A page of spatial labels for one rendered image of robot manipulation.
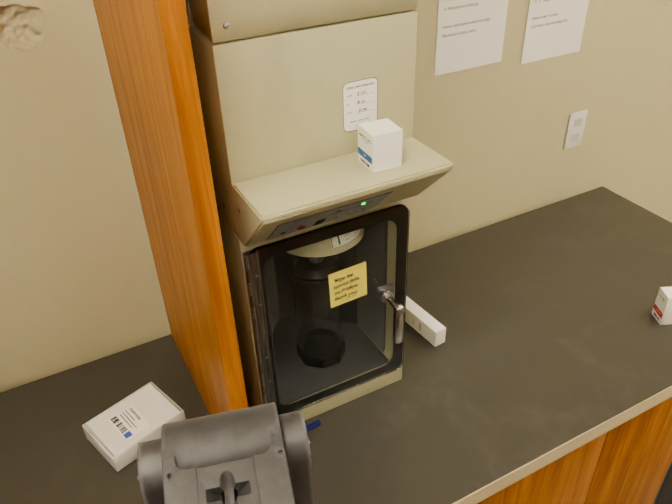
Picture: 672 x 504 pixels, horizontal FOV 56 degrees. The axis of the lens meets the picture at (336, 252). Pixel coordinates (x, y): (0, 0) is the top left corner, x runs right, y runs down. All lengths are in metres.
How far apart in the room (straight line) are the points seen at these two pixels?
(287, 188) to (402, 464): 0.60
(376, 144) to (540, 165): 1.14
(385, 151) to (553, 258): 0.97
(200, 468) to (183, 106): 0.48
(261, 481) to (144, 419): 0.95
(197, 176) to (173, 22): 0.19
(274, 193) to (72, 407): 0.76
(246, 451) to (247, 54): 0.59
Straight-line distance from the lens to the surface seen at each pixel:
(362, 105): 0.99
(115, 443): 1.32
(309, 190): 0.90
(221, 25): 0.87
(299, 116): 0.95
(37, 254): 1.43
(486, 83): 1.74
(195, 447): 0.42
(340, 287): 1.12
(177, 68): 0.76
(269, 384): 1.19
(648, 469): 1.88
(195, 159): 0.81
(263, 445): 0.42
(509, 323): 1.57
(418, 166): 0.97
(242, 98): 0.90
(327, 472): 1.25
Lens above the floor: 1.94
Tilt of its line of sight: 34 degrees down
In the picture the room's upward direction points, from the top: 2 degrees counter-clockwise
